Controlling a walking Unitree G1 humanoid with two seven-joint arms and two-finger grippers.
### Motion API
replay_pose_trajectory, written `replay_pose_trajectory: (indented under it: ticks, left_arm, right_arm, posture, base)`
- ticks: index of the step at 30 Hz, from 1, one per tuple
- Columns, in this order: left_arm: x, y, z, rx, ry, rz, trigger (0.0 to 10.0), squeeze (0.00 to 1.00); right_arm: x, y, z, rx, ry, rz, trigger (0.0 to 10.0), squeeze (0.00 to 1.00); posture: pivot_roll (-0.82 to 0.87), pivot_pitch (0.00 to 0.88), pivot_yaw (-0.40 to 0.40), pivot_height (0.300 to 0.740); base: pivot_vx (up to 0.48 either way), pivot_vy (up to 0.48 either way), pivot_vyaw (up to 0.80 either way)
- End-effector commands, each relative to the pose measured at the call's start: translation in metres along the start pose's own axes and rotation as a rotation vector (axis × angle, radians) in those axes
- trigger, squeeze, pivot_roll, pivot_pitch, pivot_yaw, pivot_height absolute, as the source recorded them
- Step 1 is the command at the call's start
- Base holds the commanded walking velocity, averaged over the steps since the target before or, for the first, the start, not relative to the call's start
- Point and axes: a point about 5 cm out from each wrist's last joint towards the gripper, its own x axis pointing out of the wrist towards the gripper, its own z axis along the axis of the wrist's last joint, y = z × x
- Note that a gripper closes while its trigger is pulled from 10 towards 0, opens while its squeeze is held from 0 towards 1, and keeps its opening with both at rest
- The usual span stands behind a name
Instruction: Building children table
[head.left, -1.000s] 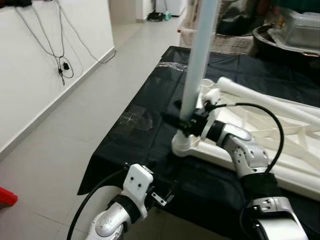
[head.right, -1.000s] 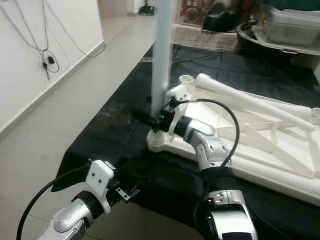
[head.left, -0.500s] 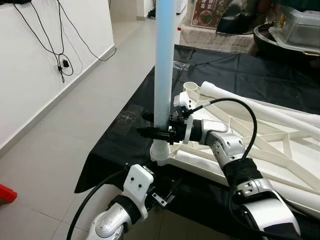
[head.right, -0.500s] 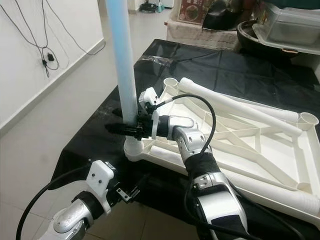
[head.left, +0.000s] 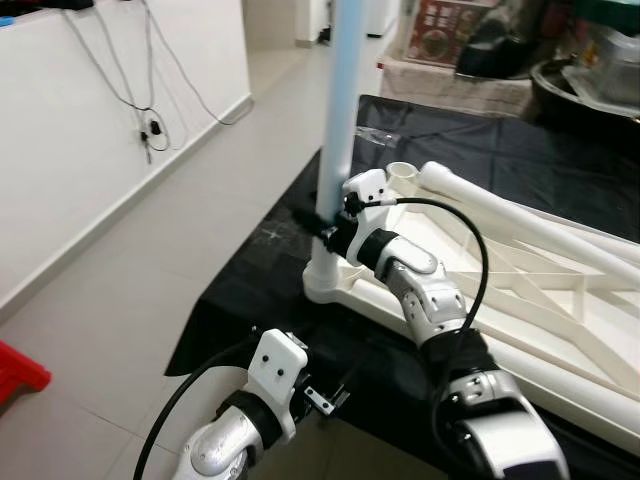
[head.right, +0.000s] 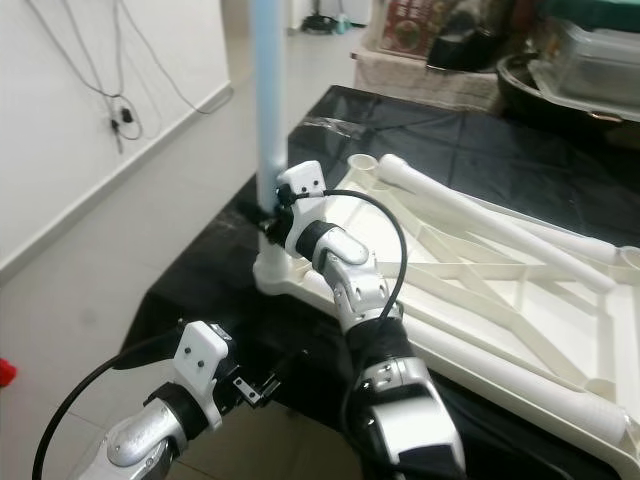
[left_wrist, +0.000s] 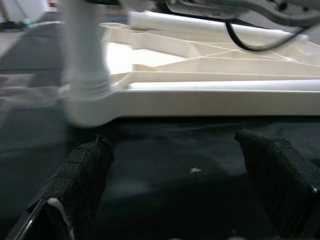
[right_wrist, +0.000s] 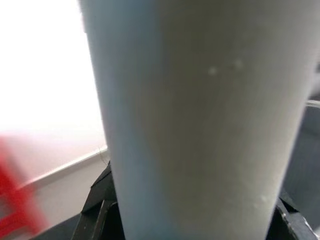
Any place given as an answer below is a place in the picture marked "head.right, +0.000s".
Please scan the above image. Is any green round lid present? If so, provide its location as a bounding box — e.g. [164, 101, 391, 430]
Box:
[540, 0, 640, 23]

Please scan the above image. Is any black power adapter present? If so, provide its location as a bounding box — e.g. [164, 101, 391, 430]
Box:
[110, 108, 141, 139]

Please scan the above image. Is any black round basin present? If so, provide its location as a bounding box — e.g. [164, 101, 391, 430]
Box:
[498, 50, 640, 136]

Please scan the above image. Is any black tablecloth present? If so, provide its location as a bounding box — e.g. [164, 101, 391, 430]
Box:
[120, 85, 640, 480]

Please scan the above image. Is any clear tape strip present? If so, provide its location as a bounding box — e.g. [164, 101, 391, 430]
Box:
[295, 115, 346, 136]

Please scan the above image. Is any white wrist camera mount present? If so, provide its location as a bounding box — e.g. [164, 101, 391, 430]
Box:
[275, 162, 326, 211]
[175, 320, 231, 426]

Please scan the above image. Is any green floor mop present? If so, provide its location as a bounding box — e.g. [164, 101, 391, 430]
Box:
[305, 8, 351, 36]

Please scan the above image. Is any clear plastic storage box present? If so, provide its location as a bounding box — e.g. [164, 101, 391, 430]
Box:
[528, 12, 640, 121]

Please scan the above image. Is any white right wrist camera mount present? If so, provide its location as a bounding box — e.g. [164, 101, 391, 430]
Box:
[275, 162, 326, 211]

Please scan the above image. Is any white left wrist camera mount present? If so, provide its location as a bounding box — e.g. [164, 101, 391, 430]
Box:
[175, 320, 231, 426]

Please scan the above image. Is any white plastic table top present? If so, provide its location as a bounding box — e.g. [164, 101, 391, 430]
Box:
[253, 150, 640, 480]

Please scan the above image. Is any orange lid storage box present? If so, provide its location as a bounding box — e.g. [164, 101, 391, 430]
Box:
[375, 0, 461, 59]

